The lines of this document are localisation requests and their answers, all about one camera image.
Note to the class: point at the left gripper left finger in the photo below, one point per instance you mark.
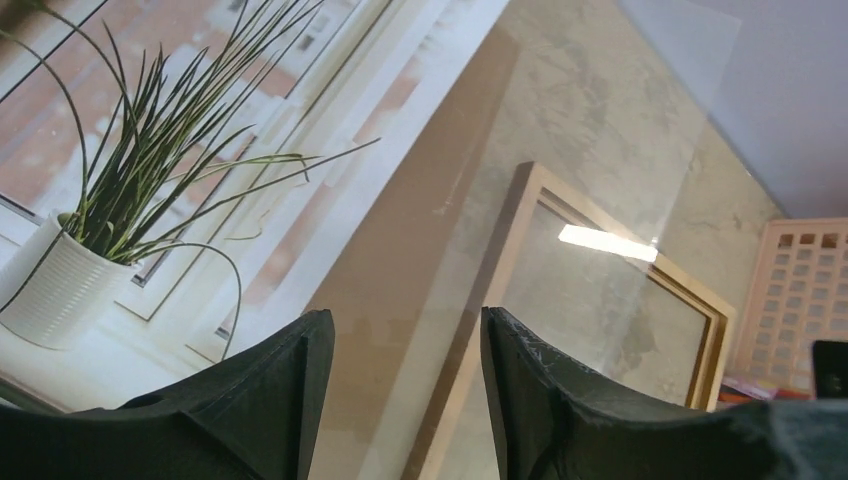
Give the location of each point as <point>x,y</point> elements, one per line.
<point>255,415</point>

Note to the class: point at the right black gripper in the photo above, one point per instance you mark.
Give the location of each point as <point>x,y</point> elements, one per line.
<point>829,363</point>

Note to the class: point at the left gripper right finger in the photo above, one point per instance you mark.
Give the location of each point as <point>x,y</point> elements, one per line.
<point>553,417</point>

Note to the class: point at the wooden picture frame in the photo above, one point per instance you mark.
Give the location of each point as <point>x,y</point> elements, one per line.
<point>590,287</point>

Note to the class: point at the plant photo print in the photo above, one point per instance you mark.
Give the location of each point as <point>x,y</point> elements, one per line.
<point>313,129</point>

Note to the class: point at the clear acrylic sheet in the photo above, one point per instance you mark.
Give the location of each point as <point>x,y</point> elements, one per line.
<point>611,97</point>

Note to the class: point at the brown backing board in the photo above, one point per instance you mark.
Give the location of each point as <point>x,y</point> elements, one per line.
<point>378,287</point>

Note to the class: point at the orange file organizer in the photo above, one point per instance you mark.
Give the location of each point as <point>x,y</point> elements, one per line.
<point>797,295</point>

